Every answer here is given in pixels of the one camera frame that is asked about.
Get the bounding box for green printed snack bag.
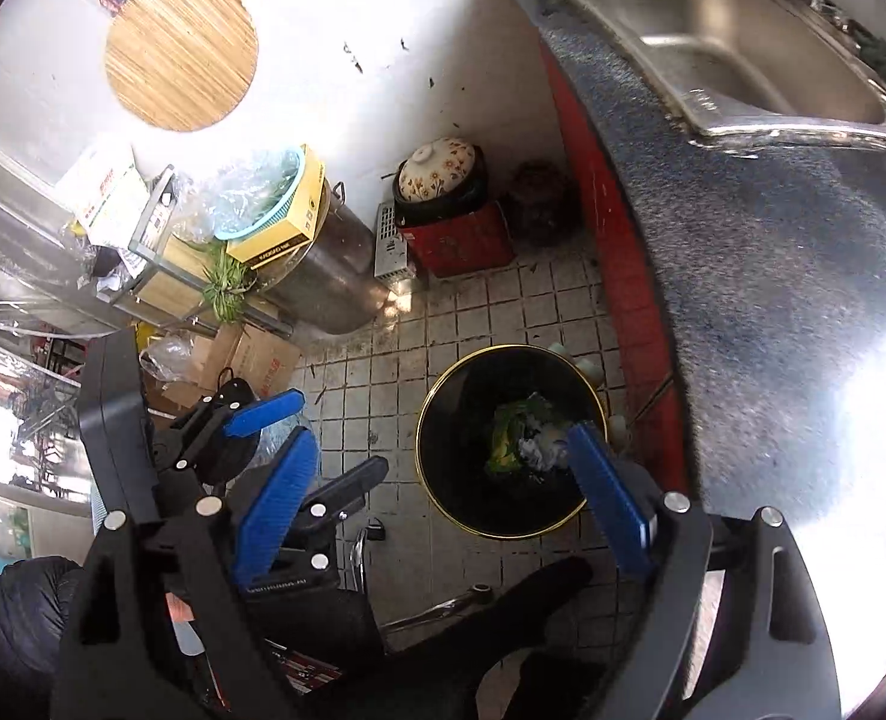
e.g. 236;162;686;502
491;399;552;436

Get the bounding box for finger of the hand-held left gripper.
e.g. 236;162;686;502
176;388;307;466
278;456;391;578

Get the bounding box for round bamboo mat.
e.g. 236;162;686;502
104;0;260;134

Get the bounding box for black pot with floral lid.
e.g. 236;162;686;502
392;136;490;226

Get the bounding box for white crumpled paper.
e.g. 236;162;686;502
516;394;573;475

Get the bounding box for turquoise plastic basket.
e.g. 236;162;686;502
210;148;305;241

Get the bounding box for red cabinet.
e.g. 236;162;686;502
536;37;691;496

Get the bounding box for crumpled clear plastic bag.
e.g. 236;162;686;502
139;334;200;383

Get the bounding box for metal frame shelf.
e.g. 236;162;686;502
109;165;294;342

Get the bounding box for person's left forearm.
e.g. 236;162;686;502
0;555;88;720

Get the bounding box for yellow cardboard box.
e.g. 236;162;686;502
225;144;329;265

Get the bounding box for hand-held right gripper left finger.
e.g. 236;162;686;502
51;426;339;720

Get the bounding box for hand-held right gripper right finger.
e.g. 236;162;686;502
566;422;841;720

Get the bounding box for white printed box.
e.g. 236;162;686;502
56;139;151;248

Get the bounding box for red crate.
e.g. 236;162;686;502
398;199;517;278

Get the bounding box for grey perforated metal box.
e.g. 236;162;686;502
373;201;418;293

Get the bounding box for black rounded item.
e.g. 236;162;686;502
203;369;264;485

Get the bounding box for brown cardboard box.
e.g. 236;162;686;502
188;319;301;398

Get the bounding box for white plastic container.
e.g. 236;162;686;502
548;343;607;383

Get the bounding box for stainless steel sink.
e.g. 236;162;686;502
540;0;886;155

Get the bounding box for dark brown bristly bundle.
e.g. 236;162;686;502
504;159;586;247

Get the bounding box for large steel stockpot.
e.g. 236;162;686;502
259;180;391;335

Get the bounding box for green leafy vegetables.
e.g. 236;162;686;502
199;240;260;323

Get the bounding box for black trash bin gold rim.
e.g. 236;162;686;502
415;345;609;539

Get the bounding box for stainless steel cabinet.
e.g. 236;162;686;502
0;112;114;331

